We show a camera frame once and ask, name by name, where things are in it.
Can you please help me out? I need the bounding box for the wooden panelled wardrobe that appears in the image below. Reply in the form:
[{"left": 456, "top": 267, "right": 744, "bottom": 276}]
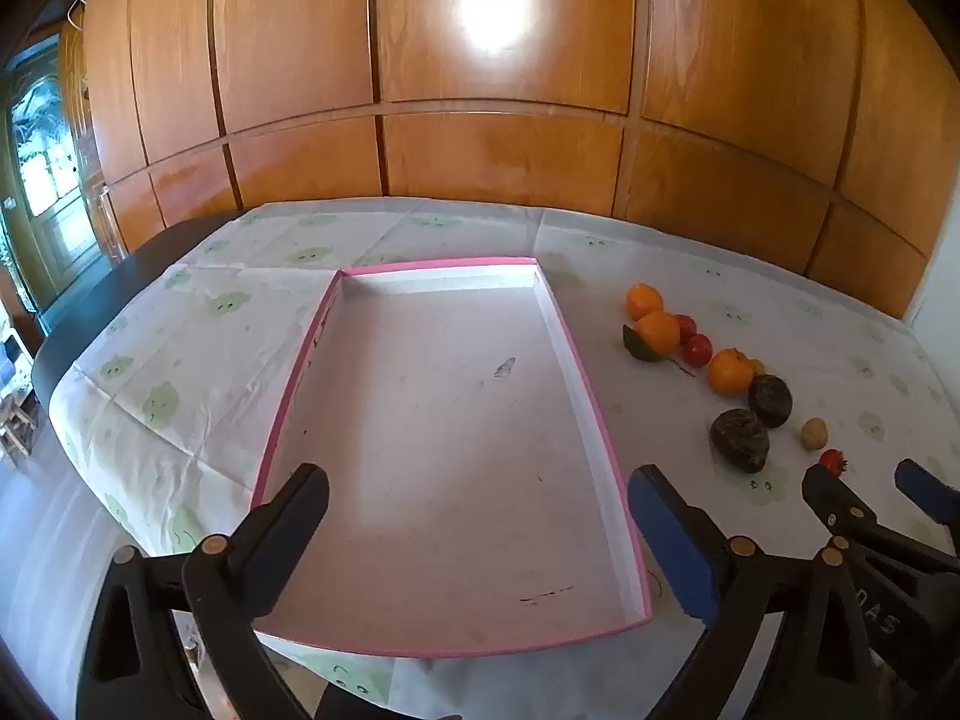
[{"left": 56, "top": 0, "right": 960, "bottom": 320}]

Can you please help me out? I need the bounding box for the orange with short stem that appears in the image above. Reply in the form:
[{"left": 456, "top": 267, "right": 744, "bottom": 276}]
[{"left": 706, "top": 348, "right": 755, "bottom": 398}]

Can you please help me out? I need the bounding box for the orange with green leaf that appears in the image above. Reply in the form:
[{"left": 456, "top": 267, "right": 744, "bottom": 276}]
[{"left": 622, "top": 310, "right": 682, "bottom": 362}]

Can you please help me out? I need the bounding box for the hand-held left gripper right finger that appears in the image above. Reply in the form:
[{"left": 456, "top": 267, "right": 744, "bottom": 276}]
[{"left": 628, "top": 465, "right": 886, "bottom": 720}]

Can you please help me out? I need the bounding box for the plain orange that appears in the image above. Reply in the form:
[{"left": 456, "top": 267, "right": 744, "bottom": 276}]
[{"left": 626, "top": 283, "right": 665, "bottom": 321}]

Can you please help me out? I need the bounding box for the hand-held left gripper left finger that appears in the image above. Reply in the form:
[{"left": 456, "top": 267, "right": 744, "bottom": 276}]
[{"left": 75, "top": 463, "right": 331, "bottom": 720}]

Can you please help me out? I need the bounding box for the dark brown wrinkled fruit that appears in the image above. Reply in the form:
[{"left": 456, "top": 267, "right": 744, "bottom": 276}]
[
  {"left": 747, "top": 375, "right": 794, "bottom": 428},
  {"left": 710, "top": 409, "right": 771, "bottom": 474}
]

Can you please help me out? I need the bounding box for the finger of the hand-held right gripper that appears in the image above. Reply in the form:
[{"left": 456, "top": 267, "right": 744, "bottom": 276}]
[
  {"left": 895, "top": 459, "right": 960, "bottom": 527},
  {"left": 801, "top": 465, "right": 960, "bottom": 584}
]

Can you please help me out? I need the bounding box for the wooden glazed door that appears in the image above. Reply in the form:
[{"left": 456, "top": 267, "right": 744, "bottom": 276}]
[{"left": 0, "top": 37, "right": 113, "bottom": 316}]

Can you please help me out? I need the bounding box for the pink shallow cardboard box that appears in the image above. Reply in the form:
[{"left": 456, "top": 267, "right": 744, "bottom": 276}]
[{"left": 250, "top": 256, "right": 655, "bottom": 659}]

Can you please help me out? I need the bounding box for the white tablecloth with green print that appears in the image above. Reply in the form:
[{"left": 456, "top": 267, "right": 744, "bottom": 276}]
[{"left": 47, "top": 197, "right": 960, "bottom": 720}]

